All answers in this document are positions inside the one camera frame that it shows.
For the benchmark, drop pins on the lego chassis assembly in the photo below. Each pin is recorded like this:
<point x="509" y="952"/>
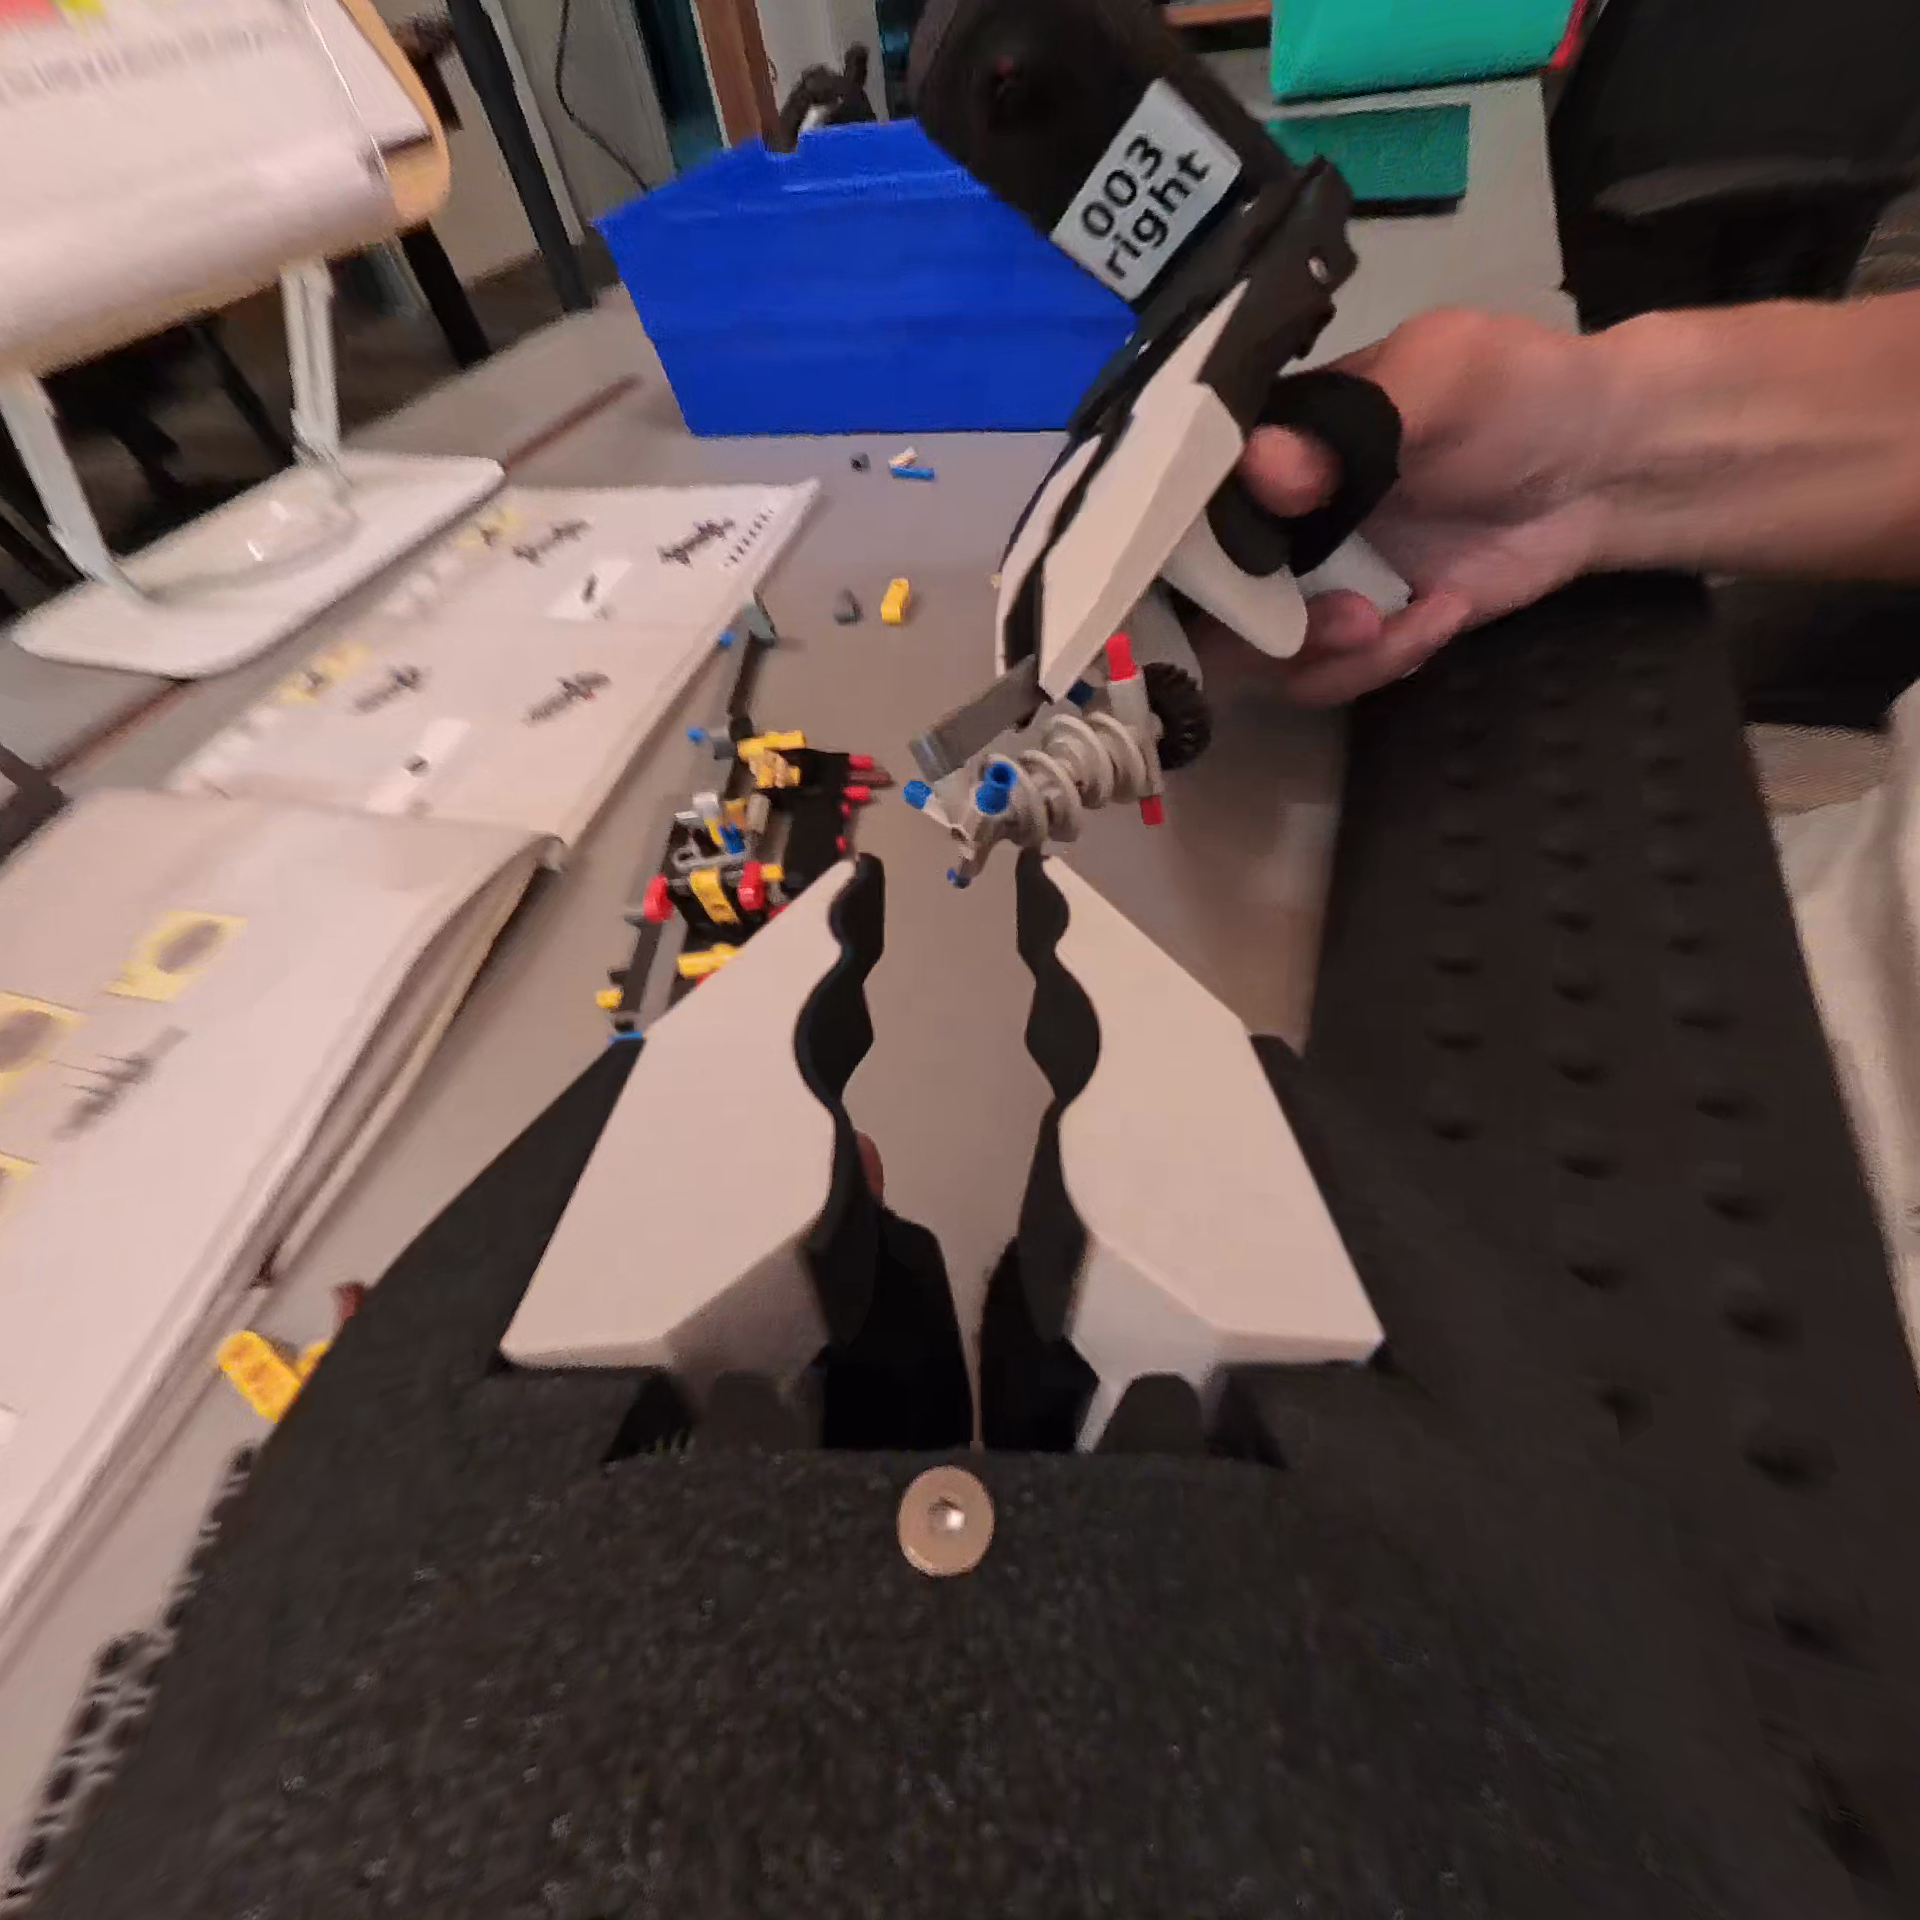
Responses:
<point x="749" y="839"/>

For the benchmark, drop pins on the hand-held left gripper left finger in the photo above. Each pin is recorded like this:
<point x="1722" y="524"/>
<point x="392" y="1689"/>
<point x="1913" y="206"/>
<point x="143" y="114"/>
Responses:
<point x="704" y="1200"/>

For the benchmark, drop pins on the wooden post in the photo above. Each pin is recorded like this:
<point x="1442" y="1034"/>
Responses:
<point x="733" y="59"/>

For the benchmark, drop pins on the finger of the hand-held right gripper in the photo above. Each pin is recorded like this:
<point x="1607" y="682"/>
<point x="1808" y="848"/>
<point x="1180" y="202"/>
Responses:
<point x="1154" y="464"/>
<point x="1036" y="546"/>

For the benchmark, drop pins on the person's left hand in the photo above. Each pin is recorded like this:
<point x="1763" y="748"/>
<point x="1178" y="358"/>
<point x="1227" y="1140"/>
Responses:
<point x="868" y="1166"/>

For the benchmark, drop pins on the black metal post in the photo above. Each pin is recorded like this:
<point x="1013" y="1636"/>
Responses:
<point x="517" y="148"/>

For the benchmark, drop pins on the lego instruction booklet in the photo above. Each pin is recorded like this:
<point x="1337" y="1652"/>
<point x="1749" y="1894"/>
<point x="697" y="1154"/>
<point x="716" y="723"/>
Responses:
<point x="300" y="900"/>

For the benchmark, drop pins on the dark grey lego beam assembly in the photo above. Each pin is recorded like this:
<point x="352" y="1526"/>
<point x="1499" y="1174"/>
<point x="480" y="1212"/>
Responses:
<point x="1080" y="763"/>

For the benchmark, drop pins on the brown lego pin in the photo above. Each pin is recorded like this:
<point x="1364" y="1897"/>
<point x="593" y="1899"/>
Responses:
<point x="347" y="1300"/>

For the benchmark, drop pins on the person's right hand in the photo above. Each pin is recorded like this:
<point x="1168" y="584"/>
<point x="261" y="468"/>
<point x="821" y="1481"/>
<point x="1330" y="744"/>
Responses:
<point x="1499" y="451"/>

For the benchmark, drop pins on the yellow lego connector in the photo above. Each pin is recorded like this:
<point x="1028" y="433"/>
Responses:
<point x="269" y="1371"/>

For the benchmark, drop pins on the blue plastic bin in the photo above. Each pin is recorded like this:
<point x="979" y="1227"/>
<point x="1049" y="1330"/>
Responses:
<point x="839" y="284"/>

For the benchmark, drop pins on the pile of black lego beams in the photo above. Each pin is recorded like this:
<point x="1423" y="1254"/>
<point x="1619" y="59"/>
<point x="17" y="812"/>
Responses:
<point x="120" y="1724"/>

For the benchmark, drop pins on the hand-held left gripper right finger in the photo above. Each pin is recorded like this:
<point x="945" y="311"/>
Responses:
<point x="1200" y="1200"/>

